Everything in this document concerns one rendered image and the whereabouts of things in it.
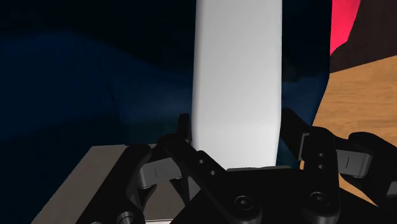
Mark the red cushion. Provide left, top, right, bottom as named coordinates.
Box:
left=329, top=0, right=363, bottom=56

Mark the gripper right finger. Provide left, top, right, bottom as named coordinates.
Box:
left=280, top=106, right=397, bottom=224

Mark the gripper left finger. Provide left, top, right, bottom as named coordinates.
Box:
left=76, top=113, right=263, bottom=224

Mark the white oblong object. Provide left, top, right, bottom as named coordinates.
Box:
left=190, top=0, right=284, bottom=171

